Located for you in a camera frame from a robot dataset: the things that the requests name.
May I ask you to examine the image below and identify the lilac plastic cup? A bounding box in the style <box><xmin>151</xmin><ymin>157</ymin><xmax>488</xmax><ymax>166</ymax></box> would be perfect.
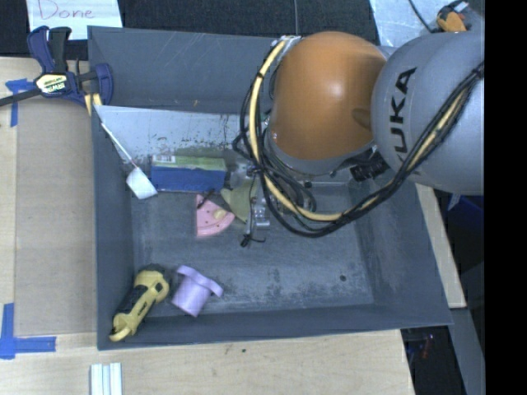
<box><xmin>170</xmin><ymin>265</ymin><xmax>225</xmax><ymax>318</ymax></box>

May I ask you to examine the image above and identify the pink wedge toy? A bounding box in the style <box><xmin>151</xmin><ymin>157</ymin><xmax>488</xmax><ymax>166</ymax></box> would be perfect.
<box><xmin>194</xmin><ymin>193</ymin><xmax>236</xmax><ymax>239</ymax></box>

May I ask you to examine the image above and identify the blue and green box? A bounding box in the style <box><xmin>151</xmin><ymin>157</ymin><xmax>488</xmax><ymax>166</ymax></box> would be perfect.
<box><xmin>150</xmin><ymin>153</ymin><xmax>229</xmax><ymax>193</ymax></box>

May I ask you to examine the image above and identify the yellow and black tool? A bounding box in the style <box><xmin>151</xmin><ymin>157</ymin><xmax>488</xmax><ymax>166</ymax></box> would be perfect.
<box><xmin>108</xmin><ymin>263</ymin><xmax>171</xmax><ymax>343</ymax></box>

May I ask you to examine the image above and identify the black cylinder on white bracket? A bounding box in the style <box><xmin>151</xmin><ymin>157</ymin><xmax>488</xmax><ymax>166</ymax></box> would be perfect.
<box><xmin>348</xmin><ymin>146</ymin><xmax>389</xmax><ymax>183</ymax></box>

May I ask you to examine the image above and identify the grey metal bin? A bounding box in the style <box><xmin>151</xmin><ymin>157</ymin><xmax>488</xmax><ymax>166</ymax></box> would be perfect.
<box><xmin>86</xmin><ymin>25</ymin><xmax>455</xmax><ymax>351</ymax></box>

